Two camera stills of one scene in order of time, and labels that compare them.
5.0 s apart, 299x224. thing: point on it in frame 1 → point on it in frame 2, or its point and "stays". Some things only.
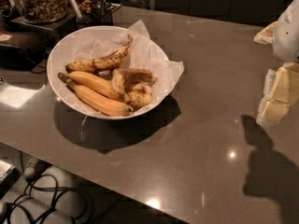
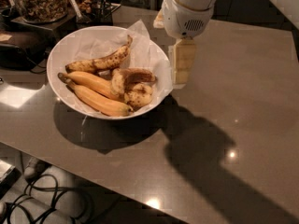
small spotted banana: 138,95 stays
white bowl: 106,72 stays
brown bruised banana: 127,77 stays
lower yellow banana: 100,102 stays
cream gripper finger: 281,89 → 181,56
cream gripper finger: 266,35 → 159,21
